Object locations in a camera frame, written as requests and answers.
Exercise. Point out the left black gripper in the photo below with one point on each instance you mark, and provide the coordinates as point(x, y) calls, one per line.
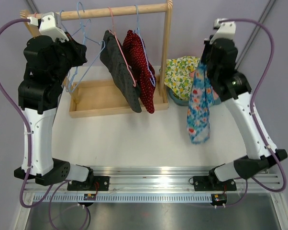
point(79, 50)

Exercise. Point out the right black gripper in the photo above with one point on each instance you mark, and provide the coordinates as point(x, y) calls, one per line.
point(208, 47)

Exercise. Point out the blue floral skirt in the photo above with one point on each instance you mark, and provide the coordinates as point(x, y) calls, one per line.
point(202, 97)

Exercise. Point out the yellow lemon print skirt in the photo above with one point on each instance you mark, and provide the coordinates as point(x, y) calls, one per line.
point(182, 62)

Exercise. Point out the pink pleated skirt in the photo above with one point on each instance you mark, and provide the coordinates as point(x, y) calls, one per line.
point(192, 74)

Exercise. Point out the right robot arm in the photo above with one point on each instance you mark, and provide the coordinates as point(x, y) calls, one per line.
point(233, 89)

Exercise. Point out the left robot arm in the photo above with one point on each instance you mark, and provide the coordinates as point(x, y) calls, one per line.
point(48, 63)

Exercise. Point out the dark grey dotted skirt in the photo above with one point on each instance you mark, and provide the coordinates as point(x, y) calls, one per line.
point(112, 59)

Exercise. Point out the red dotted skirt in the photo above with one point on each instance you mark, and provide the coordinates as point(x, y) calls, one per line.
point(134, 54)

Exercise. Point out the wooden clothes rack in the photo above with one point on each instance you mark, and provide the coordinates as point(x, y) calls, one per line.
point(102, 97)

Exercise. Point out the teal plastic tub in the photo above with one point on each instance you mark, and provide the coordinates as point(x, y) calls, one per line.
point(180, 100)

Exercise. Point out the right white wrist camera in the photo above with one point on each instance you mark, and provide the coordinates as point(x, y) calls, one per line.
point(224, 30)

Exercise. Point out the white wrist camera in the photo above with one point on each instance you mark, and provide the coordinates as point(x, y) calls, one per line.
point(49, 26)
point(224, 30)

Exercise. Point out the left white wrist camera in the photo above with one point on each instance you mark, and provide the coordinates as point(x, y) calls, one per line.
point(49, 26)

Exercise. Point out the right aluminium frame post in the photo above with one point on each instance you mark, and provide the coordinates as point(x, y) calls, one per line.
point(264, 15)

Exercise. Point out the aluminium frame post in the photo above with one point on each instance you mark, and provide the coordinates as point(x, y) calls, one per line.
point(264, 15)
point(31, 6)

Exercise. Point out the left aluminium frame post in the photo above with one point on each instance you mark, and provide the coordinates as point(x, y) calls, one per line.
point(31, 6)

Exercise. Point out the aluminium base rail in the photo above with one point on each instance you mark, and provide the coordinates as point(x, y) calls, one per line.
point(162, 179)

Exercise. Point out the slotted grey cable duct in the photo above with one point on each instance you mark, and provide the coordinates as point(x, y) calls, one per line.
point(129, 198)

